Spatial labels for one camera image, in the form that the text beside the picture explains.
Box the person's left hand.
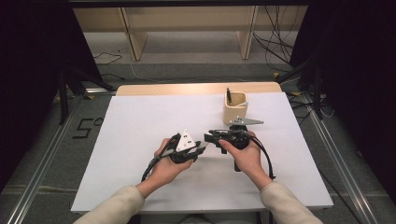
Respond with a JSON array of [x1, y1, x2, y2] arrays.
[[135, 138, 195, 199]]

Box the wooden table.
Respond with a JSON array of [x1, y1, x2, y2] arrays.
[[115, 81, 283, 97]]

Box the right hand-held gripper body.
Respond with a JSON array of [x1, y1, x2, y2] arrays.
[[219, 116, 264, 173]]

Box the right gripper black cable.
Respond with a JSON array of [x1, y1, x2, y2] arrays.
[[248, 136, 277, 181]]

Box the wooden shelf frame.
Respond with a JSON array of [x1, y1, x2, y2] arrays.
[[73, 6, 309, 62]]

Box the beige pen holder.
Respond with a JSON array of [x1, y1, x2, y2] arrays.
[[223, 91, 249, 125]]

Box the thin black floor cable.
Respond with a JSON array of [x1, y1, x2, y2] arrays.
[[92, 50, 124, 65]]

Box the person's right hand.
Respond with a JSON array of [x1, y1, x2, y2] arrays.
[[219, 132, 275, 190]]

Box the dark curtain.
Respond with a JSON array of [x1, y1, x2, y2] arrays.
[[0, 0, 103, 190], [289, 0, 396, 195]]

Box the white table sheet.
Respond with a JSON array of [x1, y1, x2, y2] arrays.
[[70, 91, 334, 214]]

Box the bundle of black floor cables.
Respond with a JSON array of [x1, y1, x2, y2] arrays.
[[251, 6, 301, 68]]

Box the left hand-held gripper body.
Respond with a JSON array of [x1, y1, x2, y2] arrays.
[[169, 129, 200, 165]]

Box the aluminium floor rail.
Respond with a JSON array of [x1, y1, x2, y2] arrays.
[[298, 92, 379, 224], [6, 92, 92, 224]]

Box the black metal stand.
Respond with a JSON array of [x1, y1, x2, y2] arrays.
[[275, 55, 325, 120], [57, 66, 117, 126]]

